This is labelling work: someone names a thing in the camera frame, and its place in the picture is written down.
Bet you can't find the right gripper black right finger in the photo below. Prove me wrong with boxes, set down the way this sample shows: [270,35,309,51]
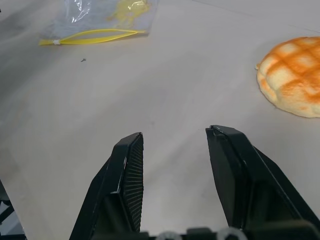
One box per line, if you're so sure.
[205,125,320,240]

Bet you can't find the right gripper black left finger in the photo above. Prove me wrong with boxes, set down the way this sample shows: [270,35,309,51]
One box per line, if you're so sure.
[69,132,145,240]

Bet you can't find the round golden crosshatched bread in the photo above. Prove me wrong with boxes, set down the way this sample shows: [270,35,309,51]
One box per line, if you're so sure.
[255,36,320,118]

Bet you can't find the clear bag with yellow zipper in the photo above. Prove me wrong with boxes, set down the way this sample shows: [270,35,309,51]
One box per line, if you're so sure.
[38,0,157,47]

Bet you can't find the black metal frame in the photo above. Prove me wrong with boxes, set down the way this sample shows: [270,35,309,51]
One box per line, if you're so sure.
[0,177,26,240]

